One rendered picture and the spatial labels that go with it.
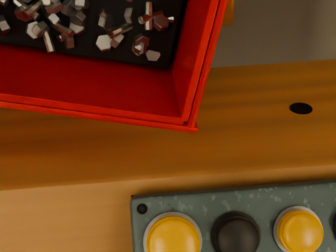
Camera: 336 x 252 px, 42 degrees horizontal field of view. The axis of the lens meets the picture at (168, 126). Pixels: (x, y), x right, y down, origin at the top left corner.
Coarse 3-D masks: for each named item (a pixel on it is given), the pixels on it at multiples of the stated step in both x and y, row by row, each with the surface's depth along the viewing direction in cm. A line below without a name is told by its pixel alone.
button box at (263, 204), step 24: (168, 192) 25; (192, 192) 25; (216, 192) 25; (240, 192) 25; (264, 192) 25; (288, 192) 25; (312, 192) 25; (144, 216) 24; (192, 216) 24; (216, 216) 24; (264, 216) 25; (144, 240) 24; (264, 240) 24
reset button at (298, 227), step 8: (288, 216) 24; (296, 216) 24; (304, 216) 24; (312, 216) 24; (280, 224) 24; (288, 224) 24; (296, 224) 23; (304, 224) 23; (312, 224) 24; (320, 224) 24; (280, 232) 24; (288, 232) 23; (296, 232) 23; (304, 232) 23; (312, 232) 23; (320, 232) 24; (280, 240) 24; (288, 240) 23; (296, 240) 23; (304, 240) 23; (312, 240) 23; (320, 240) 24; (288, 248) 24; (296, 248) 23; (304, 248) 23; (312, 248) 24
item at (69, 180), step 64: (256, 64) 38; (320, 64) 38; (0, 128) 31; (64, 128) 30; (128, 128) 30; (256, 128) 29; (320, 128) 29; (0, 192) 25; (64, 192) 25; (128, 192) 26
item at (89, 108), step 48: (0, 0) 21; (48, 0) 21; (96, 0) 22; (144, 0) 23; (192, 0) 22; (0, 48) 24; (48, 48) 23; (96, 48) 24; (144, 48) 24; (192, 48) 20; (0, 96) 20; (48, 96) 20; (96, 96) 21; (144, 96) 22; (192, 96) 20
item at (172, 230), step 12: (168, 216) 24; (180, 216) 24; (156, 228) 23; (168, 228) 23; (180, 228) 23; (192, 228) 23; (156, 240) 23; (168, 240) 23; (180, 240) 23; (192, 240) 23
